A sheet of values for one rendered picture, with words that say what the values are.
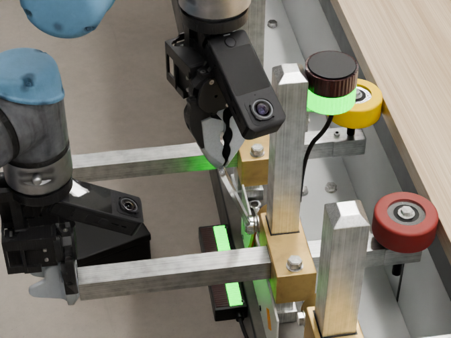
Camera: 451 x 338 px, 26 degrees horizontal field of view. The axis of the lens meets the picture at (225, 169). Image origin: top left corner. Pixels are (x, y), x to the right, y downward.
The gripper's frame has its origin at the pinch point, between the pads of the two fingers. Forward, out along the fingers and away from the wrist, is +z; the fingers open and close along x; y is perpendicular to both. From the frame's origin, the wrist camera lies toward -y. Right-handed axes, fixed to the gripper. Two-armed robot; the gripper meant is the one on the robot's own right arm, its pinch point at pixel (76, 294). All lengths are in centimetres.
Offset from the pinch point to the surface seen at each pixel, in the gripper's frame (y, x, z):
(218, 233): -21.1, -20.2, 12.3
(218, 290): -19.3, -8.9, 12.3
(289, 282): -26.0, 5.1, -3.4
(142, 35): -21, -184, 82
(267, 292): -24.4, 0.0, 3.7
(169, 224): -20, -96, 82
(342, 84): -32.1, -0.9, -28.2
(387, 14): -53, -46, -8
